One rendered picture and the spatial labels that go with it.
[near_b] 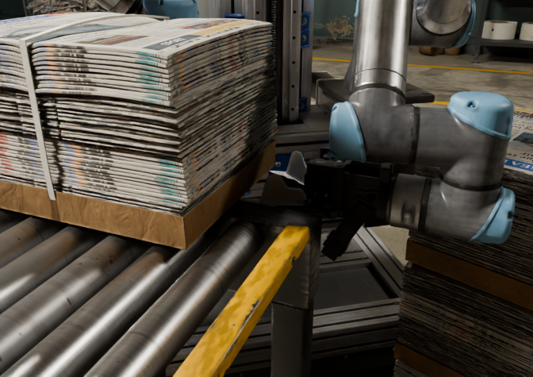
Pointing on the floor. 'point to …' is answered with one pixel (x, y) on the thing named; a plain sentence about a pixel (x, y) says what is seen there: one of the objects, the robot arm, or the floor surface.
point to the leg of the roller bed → (291, 340)
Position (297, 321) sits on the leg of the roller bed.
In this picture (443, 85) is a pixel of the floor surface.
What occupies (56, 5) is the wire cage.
